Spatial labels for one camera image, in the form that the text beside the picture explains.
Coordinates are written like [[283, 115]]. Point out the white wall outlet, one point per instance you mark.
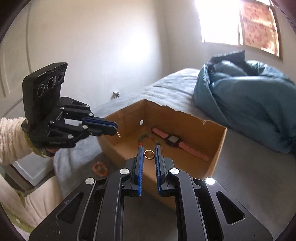
[[116, 93]]

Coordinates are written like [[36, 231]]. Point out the white door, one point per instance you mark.
[[34, 170]]

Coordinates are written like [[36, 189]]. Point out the person's white fleece jacket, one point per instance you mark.
[[27, 204]]

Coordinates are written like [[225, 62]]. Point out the floral curtain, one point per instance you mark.
[[259, 27]]

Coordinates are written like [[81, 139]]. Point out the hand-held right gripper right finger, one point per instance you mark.
[[158, 169]]

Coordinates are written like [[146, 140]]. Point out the blue duvet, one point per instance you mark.
[[242, 92]]

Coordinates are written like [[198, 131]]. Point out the grey bed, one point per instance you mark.
[[242, 185]]

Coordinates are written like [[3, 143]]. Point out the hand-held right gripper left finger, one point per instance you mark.
[[140, 166]]

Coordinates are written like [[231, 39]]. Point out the brown cardboard box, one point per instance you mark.
[[185, 125]]

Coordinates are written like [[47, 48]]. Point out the window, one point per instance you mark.
[[219, 23]]

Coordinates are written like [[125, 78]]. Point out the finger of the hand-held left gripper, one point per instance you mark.
[[99, 121], [101, 131]]

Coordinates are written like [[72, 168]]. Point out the person's left forearm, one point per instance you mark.
[[11, 136]]

